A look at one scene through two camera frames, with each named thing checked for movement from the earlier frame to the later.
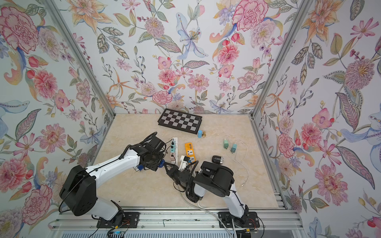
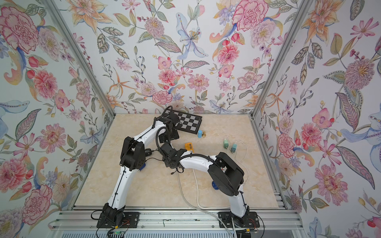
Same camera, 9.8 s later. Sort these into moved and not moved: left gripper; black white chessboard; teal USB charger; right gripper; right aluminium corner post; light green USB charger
Moved: right gripper; left gripper
Not moved: teal USB charger; right aluminium corner post; black white chessboard; light green USB charger
